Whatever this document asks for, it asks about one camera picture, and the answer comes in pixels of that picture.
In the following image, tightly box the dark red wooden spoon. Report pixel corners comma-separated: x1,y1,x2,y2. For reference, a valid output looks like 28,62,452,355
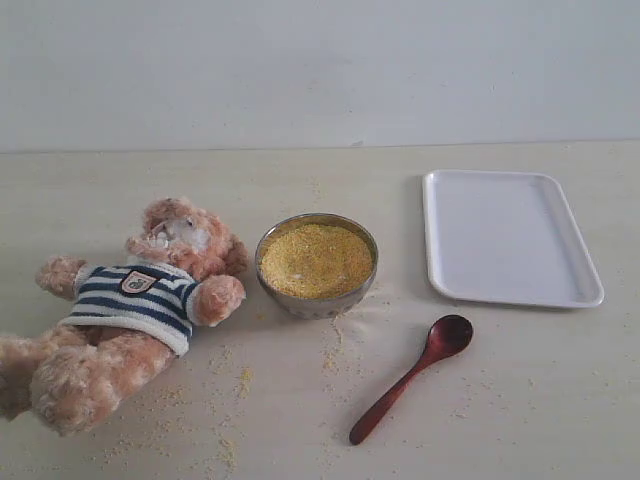
348,314,474,446

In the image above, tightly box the tan teddy bear striped sweater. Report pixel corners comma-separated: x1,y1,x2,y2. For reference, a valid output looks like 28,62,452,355
1,198,249,436

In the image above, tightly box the steel bowl of yellow millet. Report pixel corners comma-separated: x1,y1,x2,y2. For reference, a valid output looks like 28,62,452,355
255,213,379,319

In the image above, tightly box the white rectangular plastic tray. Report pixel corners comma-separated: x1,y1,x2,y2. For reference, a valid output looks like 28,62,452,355
422,169,605,309

